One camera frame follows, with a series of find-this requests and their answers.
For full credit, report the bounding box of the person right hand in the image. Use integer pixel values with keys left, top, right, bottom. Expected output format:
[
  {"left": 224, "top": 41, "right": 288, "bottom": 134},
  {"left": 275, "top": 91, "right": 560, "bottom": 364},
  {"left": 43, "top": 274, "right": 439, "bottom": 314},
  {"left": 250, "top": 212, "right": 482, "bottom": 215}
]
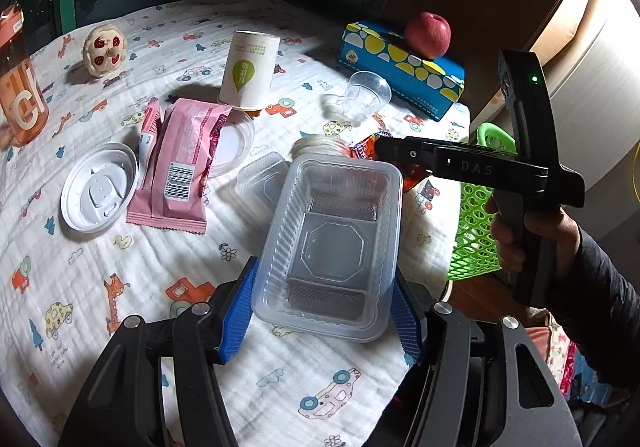
[{"left": 485, "top": 197, "right": 582, "bottom": 275}]

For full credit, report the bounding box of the green plastic mesh wastebasket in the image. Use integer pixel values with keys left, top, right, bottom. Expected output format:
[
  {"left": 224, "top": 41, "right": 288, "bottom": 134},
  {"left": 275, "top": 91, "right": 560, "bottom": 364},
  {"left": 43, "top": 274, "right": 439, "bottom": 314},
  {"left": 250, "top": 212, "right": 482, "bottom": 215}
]
[{"left": 447, "top": 122, "right": 516, "bottom": 281}]

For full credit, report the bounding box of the small pink white tube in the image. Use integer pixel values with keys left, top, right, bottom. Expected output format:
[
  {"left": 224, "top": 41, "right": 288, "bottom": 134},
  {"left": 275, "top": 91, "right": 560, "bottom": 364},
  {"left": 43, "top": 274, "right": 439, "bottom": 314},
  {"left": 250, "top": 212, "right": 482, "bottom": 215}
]
[{"left": 138, "top": 98, "right": 162, "bottom": 184}]

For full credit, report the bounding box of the orange water bottle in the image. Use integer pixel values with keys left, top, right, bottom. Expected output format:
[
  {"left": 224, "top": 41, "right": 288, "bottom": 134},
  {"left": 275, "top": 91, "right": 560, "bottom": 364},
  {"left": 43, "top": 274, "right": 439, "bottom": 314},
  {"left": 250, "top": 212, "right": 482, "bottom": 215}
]
[{"left": 0, "top": 2, "right": 49, "bottom": 146}]

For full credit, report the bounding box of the orange snack wrapper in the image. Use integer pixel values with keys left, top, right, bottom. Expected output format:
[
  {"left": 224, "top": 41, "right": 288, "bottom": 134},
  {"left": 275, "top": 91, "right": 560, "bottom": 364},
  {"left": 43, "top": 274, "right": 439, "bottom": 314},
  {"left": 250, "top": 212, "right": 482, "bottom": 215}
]
[{"left": 350, "top": 132, "right": 432, "bottom": 193}]

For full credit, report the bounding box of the white paper cup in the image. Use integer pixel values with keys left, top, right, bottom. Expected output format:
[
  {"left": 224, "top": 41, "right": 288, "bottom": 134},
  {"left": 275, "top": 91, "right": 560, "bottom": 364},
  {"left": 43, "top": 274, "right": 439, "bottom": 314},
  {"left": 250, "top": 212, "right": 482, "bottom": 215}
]
[{"left": 219, "top": 30, "right": 280, "bottom": 111}]

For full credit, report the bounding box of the clear round plastic lid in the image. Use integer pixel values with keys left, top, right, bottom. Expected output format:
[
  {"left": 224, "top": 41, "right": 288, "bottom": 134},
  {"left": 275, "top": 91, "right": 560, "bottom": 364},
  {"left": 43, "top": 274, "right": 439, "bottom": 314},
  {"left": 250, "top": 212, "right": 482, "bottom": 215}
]
[{"left": 208, "top": 109, "right": 255, "bottom": 178}]

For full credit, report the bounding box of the red apple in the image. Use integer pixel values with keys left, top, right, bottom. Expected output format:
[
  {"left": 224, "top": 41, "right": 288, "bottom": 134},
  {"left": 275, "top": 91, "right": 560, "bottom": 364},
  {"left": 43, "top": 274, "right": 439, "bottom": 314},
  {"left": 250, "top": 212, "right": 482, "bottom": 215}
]
[{"left": 404, "top": 12, "right": 451, "bottom": 59}]

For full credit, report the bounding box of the dark sleeved right forearm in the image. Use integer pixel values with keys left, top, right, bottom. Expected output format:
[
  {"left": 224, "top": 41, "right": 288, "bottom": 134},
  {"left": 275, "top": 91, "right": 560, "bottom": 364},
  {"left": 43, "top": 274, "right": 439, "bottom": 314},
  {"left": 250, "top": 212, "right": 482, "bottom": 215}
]
[{"left": 546, "top": 231, "right": 639, "bottom": 392}]

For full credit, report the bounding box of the clear plastic container lid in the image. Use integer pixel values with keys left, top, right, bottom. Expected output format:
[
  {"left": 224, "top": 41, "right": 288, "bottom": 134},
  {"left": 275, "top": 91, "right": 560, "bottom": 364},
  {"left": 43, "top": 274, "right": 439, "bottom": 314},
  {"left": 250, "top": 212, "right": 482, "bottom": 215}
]
[{"left": 235, "top": 152, "right": 288, "bottom": 211}]

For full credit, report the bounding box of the white plastic cup lid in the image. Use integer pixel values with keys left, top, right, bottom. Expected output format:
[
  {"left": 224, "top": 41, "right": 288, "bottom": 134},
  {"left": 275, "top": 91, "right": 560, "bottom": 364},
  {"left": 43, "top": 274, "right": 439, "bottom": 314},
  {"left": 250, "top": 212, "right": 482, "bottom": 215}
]
[{"left": 61, "top": 142, "right": 139, "bottom": 235}]

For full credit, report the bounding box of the pink snack wrapper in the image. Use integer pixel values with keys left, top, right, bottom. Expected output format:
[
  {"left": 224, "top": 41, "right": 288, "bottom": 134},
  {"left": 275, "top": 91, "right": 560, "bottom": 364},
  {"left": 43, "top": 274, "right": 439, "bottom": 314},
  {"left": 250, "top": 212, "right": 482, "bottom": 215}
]
[{"left": 127, "top": 98, "right": 231, "bottom": 235}]

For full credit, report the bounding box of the clear plastic food container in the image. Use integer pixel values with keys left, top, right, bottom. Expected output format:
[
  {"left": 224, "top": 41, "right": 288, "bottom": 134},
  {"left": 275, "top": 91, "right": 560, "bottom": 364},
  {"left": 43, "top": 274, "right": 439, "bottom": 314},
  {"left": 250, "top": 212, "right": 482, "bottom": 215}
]
[{"left": 252, "top": 154, "right": 402, "bottom": 343}]

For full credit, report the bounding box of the clear plastic cup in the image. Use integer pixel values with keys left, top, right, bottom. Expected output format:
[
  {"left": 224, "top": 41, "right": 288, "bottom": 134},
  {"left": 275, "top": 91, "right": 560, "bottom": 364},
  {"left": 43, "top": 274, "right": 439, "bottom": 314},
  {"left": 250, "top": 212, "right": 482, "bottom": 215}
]
[{"left": 336, "top": 71, "right": 392, "bottom": 124}]

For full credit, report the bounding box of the small round plush toy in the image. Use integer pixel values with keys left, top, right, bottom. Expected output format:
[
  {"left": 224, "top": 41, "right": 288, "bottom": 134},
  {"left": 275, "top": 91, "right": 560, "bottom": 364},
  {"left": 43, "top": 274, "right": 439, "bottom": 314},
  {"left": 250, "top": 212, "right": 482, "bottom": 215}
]
[{"left": 81, "top": 24, "right": 127, "bottom": 78}]

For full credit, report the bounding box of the floral fabric bag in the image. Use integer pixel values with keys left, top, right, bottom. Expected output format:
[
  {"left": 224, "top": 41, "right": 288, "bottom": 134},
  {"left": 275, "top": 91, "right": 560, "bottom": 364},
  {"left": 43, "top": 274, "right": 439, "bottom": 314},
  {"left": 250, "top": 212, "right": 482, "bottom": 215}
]
[{"left": 525, "top": 307, "right": 613, "bottom": 407}]

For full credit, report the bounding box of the blue yellow tissue box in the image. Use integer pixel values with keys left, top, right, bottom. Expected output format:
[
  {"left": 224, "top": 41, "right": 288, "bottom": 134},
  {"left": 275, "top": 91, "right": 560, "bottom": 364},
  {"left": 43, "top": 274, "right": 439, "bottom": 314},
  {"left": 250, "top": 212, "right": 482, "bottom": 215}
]
[{"left": 337, "top": 22, "right": 465, "bottom": 121}]

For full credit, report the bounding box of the printed white tablecloth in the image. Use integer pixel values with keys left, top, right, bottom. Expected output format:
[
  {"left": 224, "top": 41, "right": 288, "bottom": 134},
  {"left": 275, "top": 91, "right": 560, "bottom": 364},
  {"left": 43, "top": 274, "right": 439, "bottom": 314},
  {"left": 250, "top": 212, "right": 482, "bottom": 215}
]
[{"left": 0, "top": 0, "right": 471, "bottom": 447}]

